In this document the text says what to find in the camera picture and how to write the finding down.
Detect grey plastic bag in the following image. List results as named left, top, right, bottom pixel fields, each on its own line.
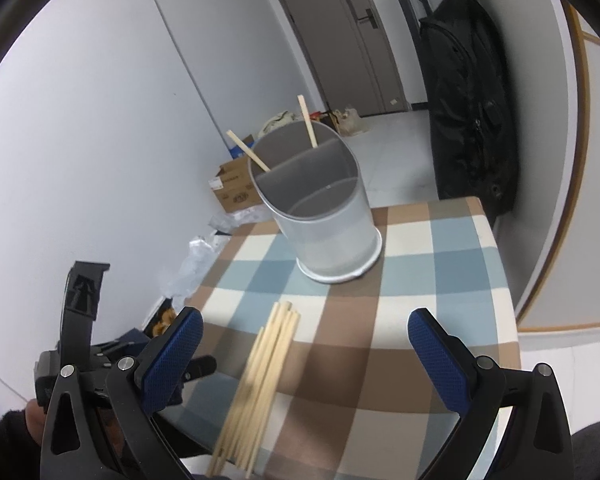
left=209, top=210, right=276, bottom=235

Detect person's dark trousers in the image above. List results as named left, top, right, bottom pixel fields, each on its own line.
left=569, top=419, right=600, bottom=480

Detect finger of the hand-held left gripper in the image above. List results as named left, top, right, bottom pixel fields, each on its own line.
left=180, top=355, right=217, bottom=383

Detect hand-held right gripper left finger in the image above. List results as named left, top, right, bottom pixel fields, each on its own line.
left=39, top=306, right=204, bottom=480

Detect person's left forearm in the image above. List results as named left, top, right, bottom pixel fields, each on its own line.
left=0, top=400, right=31, bottom=480

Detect brown cardboard box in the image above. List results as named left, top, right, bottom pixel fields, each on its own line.
left=209, top=152, right=265, bottom=213

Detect beige tote bag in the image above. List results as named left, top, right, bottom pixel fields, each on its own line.
left=332, top=107, right=370, bottom=136

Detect pile of wooden chopsticks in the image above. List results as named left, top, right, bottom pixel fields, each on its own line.
left=206, top=301, right=301, bottom=480

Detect navy shoe box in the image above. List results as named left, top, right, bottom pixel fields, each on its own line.
left=112, top=329, right=152, bottom=353

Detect wood trimmed white panel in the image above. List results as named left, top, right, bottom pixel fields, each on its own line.
left=514, top=4, right=600, bottom=333

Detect dark door handle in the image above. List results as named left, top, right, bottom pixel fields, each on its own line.
left=355, top=7, right=381, bottom=30

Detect checked tablecloth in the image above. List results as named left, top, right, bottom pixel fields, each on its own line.
left=162, top=197, right=523, bottom=480

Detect brown suede shoe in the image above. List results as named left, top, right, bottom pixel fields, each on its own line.
left=151, top=309, right=179, bottom=337

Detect person's left hand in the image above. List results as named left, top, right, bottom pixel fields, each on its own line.
left=25, top=399, right=48, bottom=438

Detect wooden chopstick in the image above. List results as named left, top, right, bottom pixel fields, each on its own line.
left=226, top=130, right=272, bottom=173
left=298, top=95, right=319, bottom=149

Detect clear plastic bag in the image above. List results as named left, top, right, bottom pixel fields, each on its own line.
left=162, top=235, right=231, bottom=298

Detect grey brown door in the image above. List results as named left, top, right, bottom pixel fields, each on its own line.
left=261, top=0, right=411, bottom=118

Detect grey divided utensil holder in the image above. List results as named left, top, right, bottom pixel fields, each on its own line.
left=248, top=120, right=384, bottom=285

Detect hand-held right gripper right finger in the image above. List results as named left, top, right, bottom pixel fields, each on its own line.
left=407, top=307, right=576, bottom=480

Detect beige cloth bag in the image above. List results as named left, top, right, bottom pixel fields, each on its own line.
left=257, top=111, right=306, bottom=138

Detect blue cardboard box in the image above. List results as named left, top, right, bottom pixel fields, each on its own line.
left=227, top=134, right=256, bottom=158

